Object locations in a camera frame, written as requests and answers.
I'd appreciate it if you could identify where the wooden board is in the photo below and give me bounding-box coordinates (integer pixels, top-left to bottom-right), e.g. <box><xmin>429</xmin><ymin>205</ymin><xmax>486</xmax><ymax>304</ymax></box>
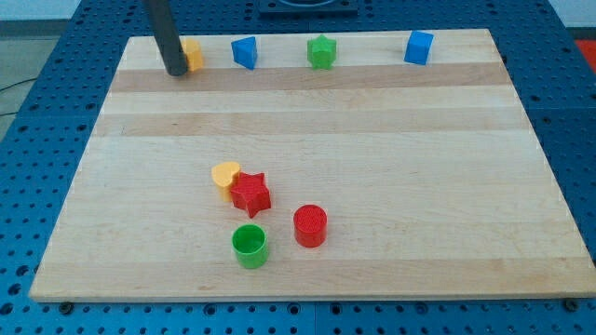
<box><xmin>30</xmin><ymin>29</ymin><xmax>595</xmax><ymax>302</ymax></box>

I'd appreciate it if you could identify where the yellow heart block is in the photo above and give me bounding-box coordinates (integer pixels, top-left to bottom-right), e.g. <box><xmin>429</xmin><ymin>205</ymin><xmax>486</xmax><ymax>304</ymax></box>
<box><xmin>210</xmin><ymin>161</ymin><xmax>241</xmax><ymax>202</ymax></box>

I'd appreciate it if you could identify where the green star block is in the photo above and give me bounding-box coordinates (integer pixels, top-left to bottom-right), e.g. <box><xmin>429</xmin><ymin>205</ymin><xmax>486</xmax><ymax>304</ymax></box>
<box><xmin>306</xmin><ymin>34</ymin><xmax>337</xmax><ymax>70</ymax></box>

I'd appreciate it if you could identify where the yellow block top left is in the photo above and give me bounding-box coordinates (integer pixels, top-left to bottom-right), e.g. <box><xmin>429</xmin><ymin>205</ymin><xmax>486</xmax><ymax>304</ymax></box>
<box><xmin>181</xmin><ymin>38</ymin><xmax>204</xmax><ymax>72</ymax></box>

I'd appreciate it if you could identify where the blue cube block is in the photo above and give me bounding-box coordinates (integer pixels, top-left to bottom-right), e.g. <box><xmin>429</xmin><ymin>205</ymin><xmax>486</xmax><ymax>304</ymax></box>
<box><xmin>404</xmin><ymin>31</ymin><xmax>434</xmax><ymax>65</ymax></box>

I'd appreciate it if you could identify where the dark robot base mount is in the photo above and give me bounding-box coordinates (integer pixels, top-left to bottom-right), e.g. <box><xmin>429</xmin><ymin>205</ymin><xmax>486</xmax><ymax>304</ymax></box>
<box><xmin>255</xmin><ymin>0</ymin><xmax>359</xmax><ymax>17</ymax></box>

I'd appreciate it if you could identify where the green cylinder block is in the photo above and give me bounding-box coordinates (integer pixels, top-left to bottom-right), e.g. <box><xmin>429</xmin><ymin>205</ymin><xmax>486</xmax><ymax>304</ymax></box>
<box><xmin>231</xmin><ymin>223</ymin><xmax>269</xmax><ymax>269</ymax></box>

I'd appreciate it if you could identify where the black cable on floor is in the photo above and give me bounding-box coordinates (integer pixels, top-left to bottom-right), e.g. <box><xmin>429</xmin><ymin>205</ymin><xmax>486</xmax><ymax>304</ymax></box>
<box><xmin>0</xmin><ymin>76</ymin><xmax>38</xmax><ymax>117</ymax></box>

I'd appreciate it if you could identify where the red star block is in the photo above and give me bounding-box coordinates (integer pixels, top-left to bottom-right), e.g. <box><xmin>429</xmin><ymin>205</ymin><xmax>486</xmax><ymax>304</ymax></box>
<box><xmin>230</xmin><ymin>172</ymin><xmax>271</xmax><ymax>218</ymax></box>

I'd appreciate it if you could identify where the red cylinder block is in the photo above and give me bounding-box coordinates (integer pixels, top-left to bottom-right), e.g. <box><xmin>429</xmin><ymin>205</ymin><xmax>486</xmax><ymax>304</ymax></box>
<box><xmin>293</xmin><ymin>204</ymin><xmax>328</xmax><ymax>248</ymax></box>

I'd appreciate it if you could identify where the blue triangular prism block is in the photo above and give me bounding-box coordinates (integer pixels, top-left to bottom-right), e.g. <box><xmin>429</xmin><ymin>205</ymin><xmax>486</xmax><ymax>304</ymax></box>
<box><xmin>231</xmin><ymin>36</ymin><xmax>258</xmax><ymax>70</ymax></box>

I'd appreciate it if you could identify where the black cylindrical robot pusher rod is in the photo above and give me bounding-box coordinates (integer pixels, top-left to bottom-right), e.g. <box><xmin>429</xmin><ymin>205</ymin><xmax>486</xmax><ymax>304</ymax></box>
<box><xmin>142</xmin><ymin>0</ymin><xmax>188</xmax><ymax>76</ymax></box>

